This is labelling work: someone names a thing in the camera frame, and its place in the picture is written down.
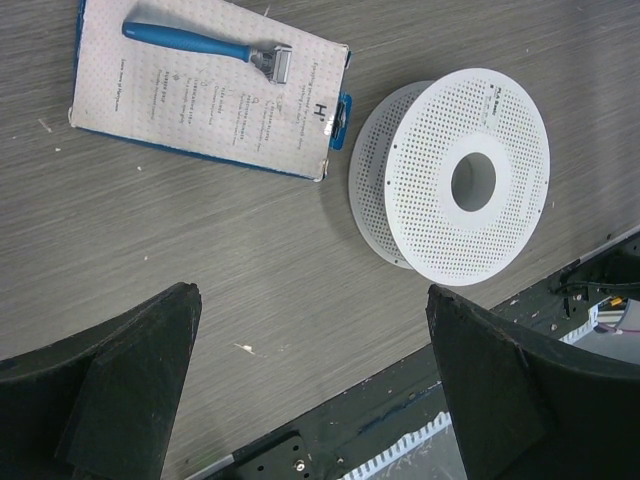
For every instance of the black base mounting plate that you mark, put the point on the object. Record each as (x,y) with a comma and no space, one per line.
(351,428)

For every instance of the blue razor package box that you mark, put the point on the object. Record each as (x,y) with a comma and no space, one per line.
(210,79)

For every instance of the white slotted cable duct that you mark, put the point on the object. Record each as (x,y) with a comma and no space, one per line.
(410,441)

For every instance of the white perforated filament spool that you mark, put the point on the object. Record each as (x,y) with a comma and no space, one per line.
(449,178)

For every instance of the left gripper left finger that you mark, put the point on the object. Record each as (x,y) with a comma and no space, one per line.
(101,404)

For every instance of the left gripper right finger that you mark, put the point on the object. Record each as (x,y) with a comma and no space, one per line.
(526,406)

